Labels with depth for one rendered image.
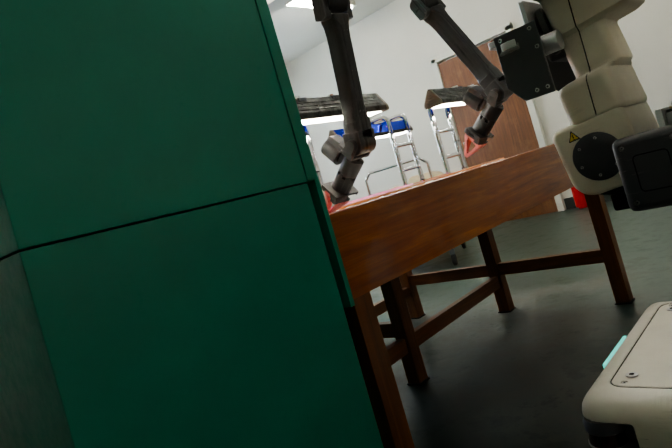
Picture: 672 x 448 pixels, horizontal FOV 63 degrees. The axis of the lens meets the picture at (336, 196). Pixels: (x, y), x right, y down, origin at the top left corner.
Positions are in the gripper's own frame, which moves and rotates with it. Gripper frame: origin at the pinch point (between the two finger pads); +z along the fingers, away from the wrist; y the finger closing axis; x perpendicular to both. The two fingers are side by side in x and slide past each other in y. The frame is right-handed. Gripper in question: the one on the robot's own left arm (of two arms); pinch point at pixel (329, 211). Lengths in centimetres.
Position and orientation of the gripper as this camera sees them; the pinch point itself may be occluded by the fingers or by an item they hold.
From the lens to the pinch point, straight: 161.1
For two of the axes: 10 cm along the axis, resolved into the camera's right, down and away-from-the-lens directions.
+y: -6.6, 1.8, -7.3
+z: -3.7, 7.7, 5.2
